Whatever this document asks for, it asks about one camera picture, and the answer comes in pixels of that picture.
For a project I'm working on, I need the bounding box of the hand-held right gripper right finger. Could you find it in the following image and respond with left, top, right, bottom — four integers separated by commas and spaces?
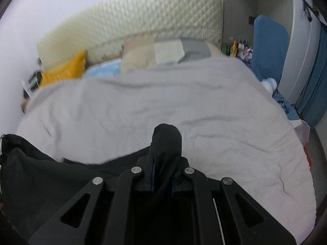
172, 156, 297, 245

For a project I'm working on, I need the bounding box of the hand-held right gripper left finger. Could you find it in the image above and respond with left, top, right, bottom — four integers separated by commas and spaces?
28, 155, 157, 245

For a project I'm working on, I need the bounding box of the black puffer jacket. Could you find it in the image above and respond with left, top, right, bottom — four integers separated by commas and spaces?
0, 124, 223, 245

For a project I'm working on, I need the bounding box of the white textured bed sheet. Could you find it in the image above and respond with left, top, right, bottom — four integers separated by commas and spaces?
179, 122, 317, 245

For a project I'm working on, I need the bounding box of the grey bed cover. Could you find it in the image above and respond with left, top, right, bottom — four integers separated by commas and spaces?
17, 55, 317, 243

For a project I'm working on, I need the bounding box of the light blue sheet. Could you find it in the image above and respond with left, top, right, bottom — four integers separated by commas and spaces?
83, 59, 122, 78

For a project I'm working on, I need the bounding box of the beige pillow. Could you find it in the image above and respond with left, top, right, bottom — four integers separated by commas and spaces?
120, 36, 157, 73

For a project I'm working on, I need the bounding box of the red item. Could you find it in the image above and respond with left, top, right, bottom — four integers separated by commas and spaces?
304, 145, 312, 170

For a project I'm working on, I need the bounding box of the crumpled blue cloth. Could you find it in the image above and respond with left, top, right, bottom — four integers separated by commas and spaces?
272, 93, 299, 120

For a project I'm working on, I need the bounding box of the white plush toy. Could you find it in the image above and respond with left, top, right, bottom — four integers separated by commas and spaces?
261, 77, 278, 92

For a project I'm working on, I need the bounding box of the yellow pillow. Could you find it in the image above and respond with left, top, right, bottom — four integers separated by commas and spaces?
39, 50, 87, 86

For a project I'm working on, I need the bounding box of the grey pillow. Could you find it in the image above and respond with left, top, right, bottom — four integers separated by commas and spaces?
179, 38, 212, 59

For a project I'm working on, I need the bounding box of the row of small bottles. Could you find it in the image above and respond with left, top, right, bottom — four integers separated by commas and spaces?
221, 39, 253, 60

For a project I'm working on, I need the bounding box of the blue padded board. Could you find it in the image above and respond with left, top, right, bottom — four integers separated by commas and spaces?
250, 14, 289, 82

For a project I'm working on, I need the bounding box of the blue curtain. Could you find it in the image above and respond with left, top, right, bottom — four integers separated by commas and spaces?
296, 20, 327, 129

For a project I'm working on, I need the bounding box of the cream quilted headboard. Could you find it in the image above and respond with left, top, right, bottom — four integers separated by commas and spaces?
37, 0, 223, 64

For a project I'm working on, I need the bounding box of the white and grey wardrobe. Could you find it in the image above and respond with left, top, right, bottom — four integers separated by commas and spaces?
221, 0, 327, 105

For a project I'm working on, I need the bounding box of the thin white cord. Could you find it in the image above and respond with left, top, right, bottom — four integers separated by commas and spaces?
213, 198, 226, 245

